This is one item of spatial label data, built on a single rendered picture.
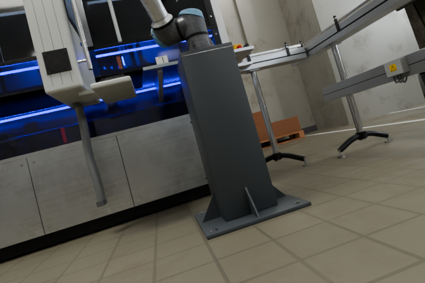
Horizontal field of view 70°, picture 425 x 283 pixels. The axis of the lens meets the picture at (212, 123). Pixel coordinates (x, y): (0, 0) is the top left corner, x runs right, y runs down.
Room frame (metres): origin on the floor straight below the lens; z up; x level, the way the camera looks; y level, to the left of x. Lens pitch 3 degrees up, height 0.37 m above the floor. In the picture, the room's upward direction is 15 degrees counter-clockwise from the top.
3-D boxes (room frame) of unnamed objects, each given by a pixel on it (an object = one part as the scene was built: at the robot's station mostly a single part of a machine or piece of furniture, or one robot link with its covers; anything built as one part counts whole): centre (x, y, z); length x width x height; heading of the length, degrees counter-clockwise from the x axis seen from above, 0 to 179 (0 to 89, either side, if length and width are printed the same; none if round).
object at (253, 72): (2.50, -0.44, 0.46); 0.09 x 0.09 x 0.77; 15
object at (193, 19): (1.49, -0.03, 0.96); 0.13 x 0.12 x 0.14; 75
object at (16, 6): (1.97, 0.94, 1.50); 0.49 x 0.01 x 0.59; 105
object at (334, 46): (2.34, -1.06, 0.46); 0.09 x 0.09 x 0.77; 15
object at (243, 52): (2.04, 0.02, 0.87); 0.70 x 0.48 x 0.02; 105
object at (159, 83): (1.96, 0.26, 0.79); 0.34 x 0.03 x 0.13; 15
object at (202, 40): (1.49, -0.04, 0.84); 0.15 x 0.15 x 0.10
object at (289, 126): (5.75, -0.96, 0.34); 1.21 x 0.92 x 0.68; 102
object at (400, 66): (1.81, -1.14, 0.50); 0.12 x 0.05 x 0.09; 15
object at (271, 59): (2.54, -0.58, 0.92); 0.69 x 0.15 x 0.16; 105
